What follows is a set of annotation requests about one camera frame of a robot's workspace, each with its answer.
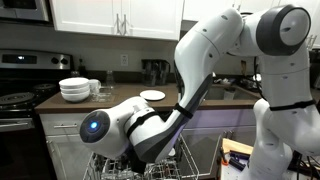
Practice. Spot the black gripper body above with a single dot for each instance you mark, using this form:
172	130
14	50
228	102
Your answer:
136	163

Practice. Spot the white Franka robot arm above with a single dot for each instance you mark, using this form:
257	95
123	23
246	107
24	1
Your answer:
206	50

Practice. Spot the white plate standing upright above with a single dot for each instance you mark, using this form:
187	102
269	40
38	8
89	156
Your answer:
171	152

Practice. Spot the white dinner plate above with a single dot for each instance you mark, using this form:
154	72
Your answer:
152	95

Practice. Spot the white base cabinet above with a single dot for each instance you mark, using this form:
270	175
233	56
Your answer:
66	146

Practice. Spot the clear glass container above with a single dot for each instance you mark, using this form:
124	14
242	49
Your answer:
103	96

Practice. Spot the clear glass jar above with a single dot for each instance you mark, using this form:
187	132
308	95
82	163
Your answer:
110	80

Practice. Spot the white mug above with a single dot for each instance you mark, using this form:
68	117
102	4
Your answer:
94	85

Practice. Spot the white bowl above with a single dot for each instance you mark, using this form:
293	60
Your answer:
75	96
74	81
75	90

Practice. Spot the yellow wooden board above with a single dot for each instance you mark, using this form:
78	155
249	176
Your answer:
236	146

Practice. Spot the dark blue tool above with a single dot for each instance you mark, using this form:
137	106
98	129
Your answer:
238	163

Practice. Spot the kitchen sink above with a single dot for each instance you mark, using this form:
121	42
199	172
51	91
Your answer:
213	93

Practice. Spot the dark bottle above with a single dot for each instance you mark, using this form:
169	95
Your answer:
81	68

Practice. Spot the black steel stove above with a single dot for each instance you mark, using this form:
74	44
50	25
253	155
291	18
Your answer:
20	60

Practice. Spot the steel microwave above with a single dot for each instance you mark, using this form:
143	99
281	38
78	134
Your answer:
23	8

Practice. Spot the white wall outlet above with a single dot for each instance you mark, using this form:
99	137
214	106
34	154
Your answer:
124	60

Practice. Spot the white wall cabinet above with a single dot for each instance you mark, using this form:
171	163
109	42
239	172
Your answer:
86	16

